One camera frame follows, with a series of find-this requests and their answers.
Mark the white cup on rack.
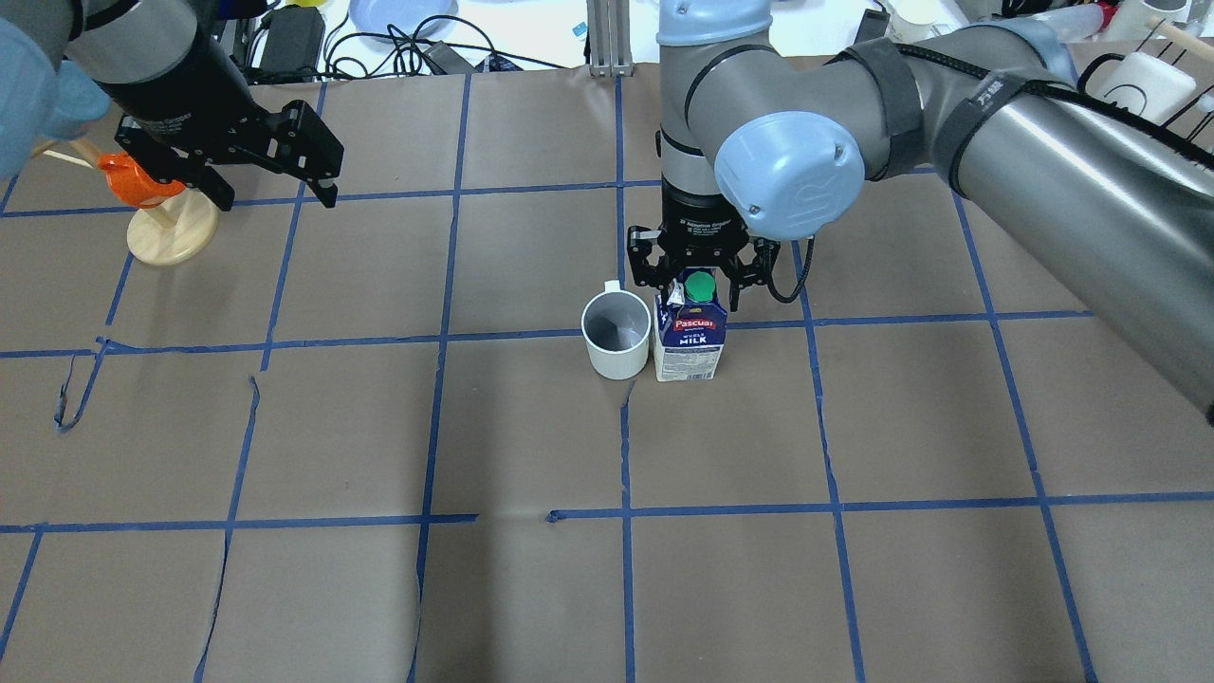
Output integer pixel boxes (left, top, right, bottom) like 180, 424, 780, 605
1093, 52, 1197, 125

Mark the black power adapter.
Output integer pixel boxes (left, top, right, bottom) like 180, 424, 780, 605
257, 5, 324, 82

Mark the aluminium frame post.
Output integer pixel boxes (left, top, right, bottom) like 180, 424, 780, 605
585, 0, 635, 79

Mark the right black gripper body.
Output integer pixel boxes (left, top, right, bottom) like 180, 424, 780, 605
660, 180, 751, 275

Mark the wooden rack handle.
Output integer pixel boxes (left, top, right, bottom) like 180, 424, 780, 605
1144, 16, 1213, 62

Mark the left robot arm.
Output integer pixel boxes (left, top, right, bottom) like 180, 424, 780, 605
2, 1, 345, 211

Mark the blue white milk carton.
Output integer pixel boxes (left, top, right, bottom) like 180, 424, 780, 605
652, 268, 727, 383

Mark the black wire cup rack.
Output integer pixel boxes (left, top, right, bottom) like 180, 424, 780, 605
1079, 13, 1201, 126

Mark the blue plate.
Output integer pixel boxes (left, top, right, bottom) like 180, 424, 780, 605
348, 0, 458, 42

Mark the orange mug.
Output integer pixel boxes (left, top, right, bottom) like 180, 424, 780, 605
97, 152, 187, 209

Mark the white ribbed mug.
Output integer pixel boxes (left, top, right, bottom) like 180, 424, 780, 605
579, 280, 653, 380

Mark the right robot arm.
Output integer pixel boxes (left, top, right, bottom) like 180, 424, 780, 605
628, 1, 1213, 416

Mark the wooden mug tree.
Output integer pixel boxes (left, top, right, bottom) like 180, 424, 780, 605
29, 138, 219, 267

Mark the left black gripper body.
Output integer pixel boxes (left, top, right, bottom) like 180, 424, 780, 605
100, 33, 280, 173

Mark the blue mug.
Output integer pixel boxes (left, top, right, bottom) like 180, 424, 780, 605
42, 59, 112, 141

